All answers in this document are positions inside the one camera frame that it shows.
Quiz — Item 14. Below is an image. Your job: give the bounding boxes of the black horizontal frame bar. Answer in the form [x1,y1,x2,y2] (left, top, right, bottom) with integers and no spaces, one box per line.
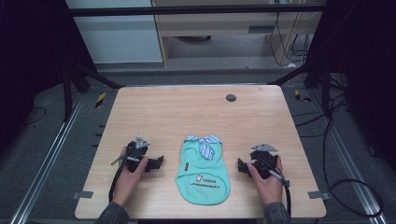
[66,3,329,19]

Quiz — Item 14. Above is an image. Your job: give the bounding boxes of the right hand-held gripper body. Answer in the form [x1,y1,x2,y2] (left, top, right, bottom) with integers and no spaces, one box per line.
[248,142,279,180]

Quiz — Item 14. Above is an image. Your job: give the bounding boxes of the person's right hand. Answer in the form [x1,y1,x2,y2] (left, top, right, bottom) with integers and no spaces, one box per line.
[247,156,285,207]

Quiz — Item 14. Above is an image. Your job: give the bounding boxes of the black curtain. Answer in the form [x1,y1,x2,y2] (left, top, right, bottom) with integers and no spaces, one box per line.
[0,0,96,153]
[306,0,396,174]

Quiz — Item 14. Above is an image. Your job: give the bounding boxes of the white cabinet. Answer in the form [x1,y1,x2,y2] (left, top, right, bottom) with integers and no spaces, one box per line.
[64,0,164,65]

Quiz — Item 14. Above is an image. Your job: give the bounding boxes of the teal pet shirt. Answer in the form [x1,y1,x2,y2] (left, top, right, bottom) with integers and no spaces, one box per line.
[175,133,232,206]

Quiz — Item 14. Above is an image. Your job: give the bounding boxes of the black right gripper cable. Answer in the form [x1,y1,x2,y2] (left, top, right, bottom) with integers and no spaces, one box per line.
[261,158,293,218]

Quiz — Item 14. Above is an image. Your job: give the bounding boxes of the grey metal table bracket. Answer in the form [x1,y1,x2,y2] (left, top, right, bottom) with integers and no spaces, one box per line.
[71,189,94,201]
[307,190,331,201]

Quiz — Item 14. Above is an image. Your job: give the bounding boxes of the aluminium floor rail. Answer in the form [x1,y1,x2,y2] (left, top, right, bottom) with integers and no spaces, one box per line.
[309,91,390,224]
[8,92,86,224]

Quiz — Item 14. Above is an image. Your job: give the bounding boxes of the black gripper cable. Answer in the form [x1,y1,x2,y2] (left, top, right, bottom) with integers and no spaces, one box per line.
[107,155,140,203]
[261,158,293,218]

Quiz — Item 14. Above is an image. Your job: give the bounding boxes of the black hanging desk cables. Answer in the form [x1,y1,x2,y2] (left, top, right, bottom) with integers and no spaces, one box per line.
[268,11,314,68]

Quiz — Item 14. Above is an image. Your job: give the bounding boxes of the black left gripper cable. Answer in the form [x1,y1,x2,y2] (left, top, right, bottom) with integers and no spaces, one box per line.
[107,155,140,203]

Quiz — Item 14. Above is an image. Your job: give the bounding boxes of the yellow black striped tape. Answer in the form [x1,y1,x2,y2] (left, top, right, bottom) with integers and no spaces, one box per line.
[94,91,107,110]
[293,89,313,104]

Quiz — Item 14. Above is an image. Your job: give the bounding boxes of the person's left hand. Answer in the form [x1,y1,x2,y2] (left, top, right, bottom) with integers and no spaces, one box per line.
[111,146,150,209]

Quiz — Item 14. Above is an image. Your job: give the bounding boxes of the black looped floor cable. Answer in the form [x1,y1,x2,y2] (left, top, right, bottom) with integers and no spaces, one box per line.
[292,92,385,218]

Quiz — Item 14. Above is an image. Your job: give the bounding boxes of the thin black floor cable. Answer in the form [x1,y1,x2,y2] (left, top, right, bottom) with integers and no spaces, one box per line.
[23,105,48,126]

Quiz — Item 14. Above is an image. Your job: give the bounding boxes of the black metal stand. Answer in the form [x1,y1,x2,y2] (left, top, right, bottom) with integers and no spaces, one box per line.
[61,57,126,123]
[268,55,332,119]

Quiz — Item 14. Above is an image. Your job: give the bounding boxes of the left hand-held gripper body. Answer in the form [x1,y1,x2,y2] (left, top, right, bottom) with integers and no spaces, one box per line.
[125,135,151,174]

